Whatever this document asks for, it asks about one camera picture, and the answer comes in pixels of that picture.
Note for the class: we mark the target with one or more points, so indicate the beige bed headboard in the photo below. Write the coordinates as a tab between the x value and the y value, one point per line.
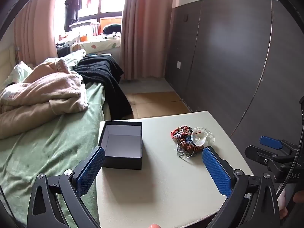
7	59

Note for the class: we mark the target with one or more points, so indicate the wide pink curtain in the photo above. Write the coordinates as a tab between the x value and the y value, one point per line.
144	28

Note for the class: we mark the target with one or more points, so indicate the printed window seat cushion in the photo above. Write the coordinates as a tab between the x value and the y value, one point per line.
102	42

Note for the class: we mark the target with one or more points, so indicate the black cushion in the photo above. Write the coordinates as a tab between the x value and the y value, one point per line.
111	29

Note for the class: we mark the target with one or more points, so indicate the narrow pink curtain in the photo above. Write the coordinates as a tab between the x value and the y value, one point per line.
35	28

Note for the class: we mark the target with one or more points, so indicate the pale green quilt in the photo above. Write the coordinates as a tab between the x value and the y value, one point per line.
71	58

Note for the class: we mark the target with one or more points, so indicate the row of books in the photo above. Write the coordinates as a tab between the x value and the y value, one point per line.
96	29

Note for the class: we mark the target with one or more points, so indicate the pink fleece blanket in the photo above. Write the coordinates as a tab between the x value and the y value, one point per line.
35	87

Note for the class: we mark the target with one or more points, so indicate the black gift box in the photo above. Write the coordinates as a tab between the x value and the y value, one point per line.
133	162

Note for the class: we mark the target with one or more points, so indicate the person's left hand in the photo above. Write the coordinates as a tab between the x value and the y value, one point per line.
154	225

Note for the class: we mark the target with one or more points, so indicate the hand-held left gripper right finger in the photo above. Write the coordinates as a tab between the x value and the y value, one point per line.
216	171

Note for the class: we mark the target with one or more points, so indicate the black knit blanket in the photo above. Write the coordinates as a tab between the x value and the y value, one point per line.
106	76

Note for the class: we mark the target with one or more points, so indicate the orange container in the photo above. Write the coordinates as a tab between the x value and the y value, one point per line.
84	38

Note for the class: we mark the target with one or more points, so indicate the dark hanging clothes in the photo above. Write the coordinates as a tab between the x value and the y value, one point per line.
72	4

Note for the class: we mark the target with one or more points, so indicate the person's right hand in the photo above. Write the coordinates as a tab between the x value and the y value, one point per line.
282	204

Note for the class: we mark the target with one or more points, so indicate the small blue figurine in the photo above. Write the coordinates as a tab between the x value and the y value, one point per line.
188	139

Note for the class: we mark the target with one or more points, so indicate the flat cardboard sheet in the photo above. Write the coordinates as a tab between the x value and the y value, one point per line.
156	104

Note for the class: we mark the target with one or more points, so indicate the white green pillow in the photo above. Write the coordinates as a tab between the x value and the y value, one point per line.
19	72

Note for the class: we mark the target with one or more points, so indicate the white wall socket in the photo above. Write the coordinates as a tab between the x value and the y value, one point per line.
178	65

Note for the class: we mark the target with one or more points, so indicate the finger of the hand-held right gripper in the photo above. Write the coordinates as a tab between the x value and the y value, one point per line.
257	153
270	142

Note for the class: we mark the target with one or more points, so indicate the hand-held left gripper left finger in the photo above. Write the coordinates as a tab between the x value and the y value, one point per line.
91	171

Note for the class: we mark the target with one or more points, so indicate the beige blanket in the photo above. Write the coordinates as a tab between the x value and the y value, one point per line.
28	121

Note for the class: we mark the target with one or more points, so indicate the green bed sheet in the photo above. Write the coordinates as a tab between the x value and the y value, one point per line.
47	147

